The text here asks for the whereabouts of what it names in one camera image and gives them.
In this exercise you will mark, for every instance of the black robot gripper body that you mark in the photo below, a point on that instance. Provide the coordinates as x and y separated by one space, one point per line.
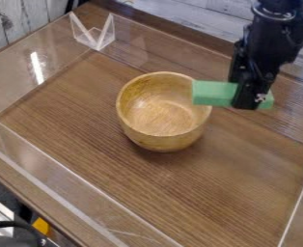
272 39

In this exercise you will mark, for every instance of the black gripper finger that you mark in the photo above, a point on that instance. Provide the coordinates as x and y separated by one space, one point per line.
253 94
240 71

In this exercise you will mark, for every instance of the green rectangular block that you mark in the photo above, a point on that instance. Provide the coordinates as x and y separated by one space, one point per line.
213 93

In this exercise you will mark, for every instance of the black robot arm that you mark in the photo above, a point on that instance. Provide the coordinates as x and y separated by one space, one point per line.
281 5

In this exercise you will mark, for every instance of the brown wooden bowl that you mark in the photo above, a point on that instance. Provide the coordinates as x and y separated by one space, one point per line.
156 114

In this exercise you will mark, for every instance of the clear acrylic corner bracket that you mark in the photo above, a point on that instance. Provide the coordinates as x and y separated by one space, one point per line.
94 38

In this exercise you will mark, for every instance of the clear acrylic tray wall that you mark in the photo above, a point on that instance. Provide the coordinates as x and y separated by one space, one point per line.
81 211

